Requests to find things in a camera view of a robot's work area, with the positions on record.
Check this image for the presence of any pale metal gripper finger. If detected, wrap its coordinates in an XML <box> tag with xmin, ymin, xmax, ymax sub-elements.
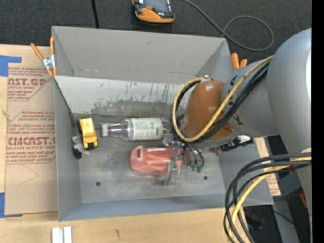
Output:
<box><xmin>166</xmin><ymin>161</ymin><xmax>179</xmax><ymax>186</ymax></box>

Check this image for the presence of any pink plastic object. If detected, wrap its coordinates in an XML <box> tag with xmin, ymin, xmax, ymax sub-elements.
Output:
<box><xmin>129</xmin><ymin>145</ymin><xmax>191</xmax><ymax>176</ymax></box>

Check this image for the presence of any clear bottle with white label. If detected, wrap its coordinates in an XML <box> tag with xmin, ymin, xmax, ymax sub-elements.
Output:
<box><xmin>101</xmin><ymin>117</ymin><xmax>173</xmax><ymax>142</ymax></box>

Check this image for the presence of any grey metal bin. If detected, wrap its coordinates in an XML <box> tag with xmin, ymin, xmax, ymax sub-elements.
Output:
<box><xmin>51</xmin><ymin>25</ymin><xmax>274</xmax><ymax>222</ymax></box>

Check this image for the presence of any yellow toy truck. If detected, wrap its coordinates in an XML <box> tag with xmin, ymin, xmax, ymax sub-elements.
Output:
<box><xmin>77</xmin><ymin>117</ymin><xmax>99</xmax><ymax>150</ymax></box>

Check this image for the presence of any small grey and black toy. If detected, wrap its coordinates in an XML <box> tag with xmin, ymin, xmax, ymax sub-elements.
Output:
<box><xmin>72</xmin><ymin>135</ymin><xmax>85</xmax><ymax>160</ymax></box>

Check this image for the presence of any brown cardboard board, red print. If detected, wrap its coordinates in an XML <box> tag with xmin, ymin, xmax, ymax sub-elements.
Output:
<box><xmin>0</xmin><ymin>44</ymin><xmax>59</xmax><ymax>216</ymax></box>

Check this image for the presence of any black cylinder on white bracket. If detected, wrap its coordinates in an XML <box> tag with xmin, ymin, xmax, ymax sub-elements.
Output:
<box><xmin>220</xmin><ymin>135</ymin><xmax>255</xmax><ymax>152</ymax></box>

